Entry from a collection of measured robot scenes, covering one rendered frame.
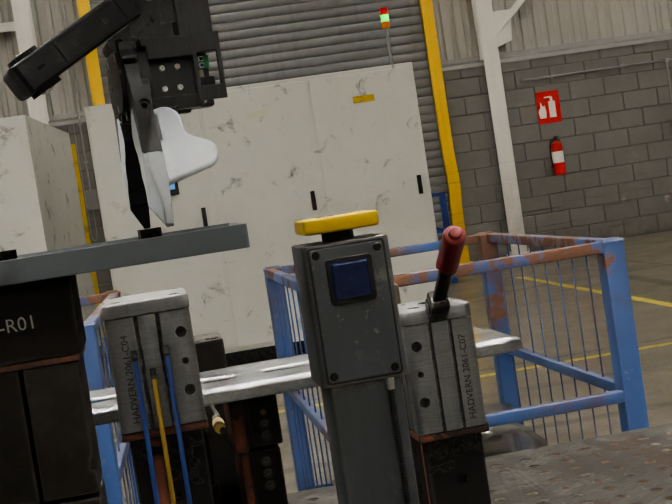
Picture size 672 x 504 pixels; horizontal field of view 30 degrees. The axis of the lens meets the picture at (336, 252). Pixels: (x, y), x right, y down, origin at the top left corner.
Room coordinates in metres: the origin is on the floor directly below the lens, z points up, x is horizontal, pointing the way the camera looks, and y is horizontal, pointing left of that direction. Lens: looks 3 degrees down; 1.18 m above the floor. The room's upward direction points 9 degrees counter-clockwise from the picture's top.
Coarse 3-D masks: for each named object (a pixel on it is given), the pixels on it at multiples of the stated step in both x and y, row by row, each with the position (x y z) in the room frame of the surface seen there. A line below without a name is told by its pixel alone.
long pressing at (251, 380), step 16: (480, 336) 1.34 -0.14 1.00; (496, 336) 1.32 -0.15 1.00; (512, 336) 1.28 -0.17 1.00; (480, 352) 1.27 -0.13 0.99; (496, 352) 1.27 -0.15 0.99; (224, 368) 1.40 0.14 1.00; (240, 368) 1.38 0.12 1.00; (256, 368) 1.36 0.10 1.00; (272, 368) 1.35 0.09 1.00; (304, 368) 1.30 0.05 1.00; (208, 384) 1.29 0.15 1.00; (224, 384) 1.27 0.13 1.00; (240, 384) 1.23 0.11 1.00; (256, 384) 1.23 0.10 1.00; (272, 384) 1.23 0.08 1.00; (288, 384) 1.24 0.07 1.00; (304, 384) 1.24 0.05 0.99; (96, 400) 1.32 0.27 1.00; (112, 400) 1.28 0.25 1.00; (208, 400) 1.23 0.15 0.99; (224, 400) 1.23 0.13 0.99; (96, 416) 1.21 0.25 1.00; (112, 416) 1.21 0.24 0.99
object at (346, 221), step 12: (324, 216) 1.01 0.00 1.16; (336, 216) 0.98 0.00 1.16; (348, 216) 0.98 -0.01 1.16; (360, 216) 0.98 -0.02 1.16; (372, 216) 0.98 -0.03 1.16; (300, 228) 0.99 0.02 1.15; (312, 228) 0.97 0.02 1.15; (324, 228) 0.97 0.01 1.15; (336, 228) 0.97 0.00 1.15; (348, 228) 0.98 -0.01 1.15; (324, 240) 1.00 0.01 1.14; (336, 240) 0.99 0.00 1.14
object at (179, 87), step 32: (160, 0) 0.99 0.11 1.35; (192, 0) 0.99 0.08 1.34; (128, 32) 0.98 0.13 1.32; (160, 32) 0.99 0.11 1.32; (192, 32) 0.99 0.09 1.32; (160, 64) 0.98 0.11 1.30; (192, 64) 1.00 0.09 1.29; (160, 96) 0.98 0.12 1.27; (192, 96) 0.98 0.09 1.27; (224, 96) 0.98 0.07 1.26
